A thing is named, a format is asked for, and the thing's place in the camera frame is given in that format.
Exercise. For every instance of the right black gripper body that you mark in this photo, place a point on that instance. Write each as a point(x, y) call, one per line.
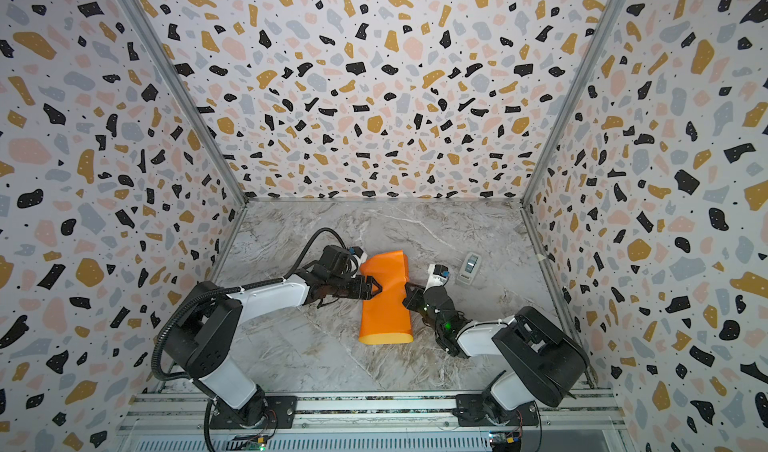
point(436, 329)

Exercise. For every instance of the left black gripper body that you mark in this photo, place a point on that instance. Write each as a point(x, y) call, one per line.
point(341, 286)

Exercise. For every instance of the white tape dispenser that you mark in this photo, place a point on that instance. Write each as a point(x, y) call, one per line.
point(469, 269)

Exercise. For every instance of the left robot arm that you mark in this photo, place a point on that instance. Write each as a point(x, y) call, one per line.
point(195, 342)

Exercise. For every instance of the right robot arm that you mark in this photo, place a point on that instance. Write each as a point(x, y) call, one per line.
point(543, 362)

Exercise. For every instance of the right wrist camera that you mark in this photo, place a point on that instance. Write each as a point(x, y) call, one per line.
point(438, 276)

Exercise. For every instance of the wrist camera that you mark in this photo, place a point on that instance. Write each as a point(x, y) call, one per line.
point(358, 253)
point(438, 276)

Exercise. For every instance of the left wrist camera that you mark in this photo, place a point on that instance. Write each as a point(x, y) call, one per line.
point(358, 253)

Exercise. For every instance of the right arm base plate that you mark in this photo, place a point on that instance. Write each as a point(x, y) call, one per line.
point(482, 410)

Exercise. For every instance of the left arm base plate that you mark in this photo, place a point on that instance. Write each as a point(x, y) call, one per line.
point(260, 413)

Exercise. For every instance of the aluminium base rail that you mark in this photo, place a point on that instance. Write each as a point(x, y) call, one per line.
point(588, 420)

